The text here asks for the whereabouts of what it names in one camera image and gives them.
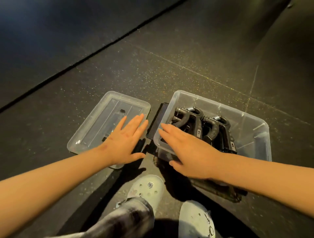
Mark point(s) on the clear plastic bin lid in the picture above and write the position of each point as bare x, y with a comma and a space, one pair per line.
98, 122

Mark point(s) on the clear plastic storage bin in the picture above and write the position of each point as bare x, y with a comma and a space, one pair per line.
250, 132

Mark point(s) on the black hand grip strengthener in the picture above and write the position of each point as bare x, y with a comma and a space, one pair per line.
220, 133
190, 120

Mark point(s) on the person's left forearm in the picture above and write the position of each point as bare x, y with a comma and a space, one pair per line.
49, 181

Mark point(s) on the person's right hand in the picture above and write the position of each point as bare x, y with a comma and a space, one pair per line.
196, 159

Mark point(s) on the person's left thumb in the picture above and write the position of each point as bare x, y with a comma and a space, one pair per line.
138, 157

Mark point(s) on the person's right forearm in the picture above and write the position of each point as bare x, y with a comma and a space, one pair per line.
265, 181

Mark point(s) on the white clog shoe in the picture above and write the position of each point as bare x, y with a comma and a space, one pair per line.
193, 220
149, 188

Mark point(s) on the person's left middle finger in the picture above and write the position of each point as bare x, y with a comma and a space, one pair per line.
137, 123

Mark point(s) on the person's left little finger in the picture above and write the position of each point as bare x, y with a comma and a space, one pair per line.
121, 123

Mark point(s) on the person's right thumb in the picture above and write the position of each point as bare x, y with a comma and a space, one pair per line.
175, 165

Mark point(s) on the grey trouser leg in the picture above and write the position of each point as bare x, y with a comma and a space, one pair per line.
127, 218

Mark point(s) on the person's left hand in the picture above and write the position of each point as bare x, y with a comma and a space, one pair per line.
122, 147

